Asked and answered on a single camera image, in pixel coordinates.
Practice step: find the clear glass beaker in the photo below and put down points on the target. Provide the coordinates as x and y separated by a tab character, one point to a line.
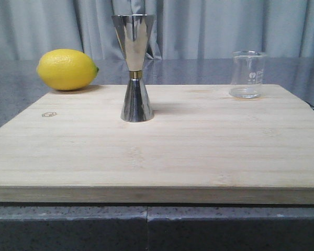
247	74

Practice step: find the grey curtain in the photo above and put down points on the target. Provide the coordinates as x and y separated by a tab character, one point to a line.
181	30

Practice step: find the bamboo cutting board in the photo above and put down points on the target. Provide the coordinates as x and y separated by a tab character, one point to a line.
202	146

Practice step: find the steel double jigger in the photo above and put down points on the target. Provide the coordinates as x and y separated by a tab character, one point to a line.
133	33

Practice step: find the yellow lemon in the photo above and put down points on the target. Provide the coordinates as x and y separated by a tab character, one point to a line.
66	69

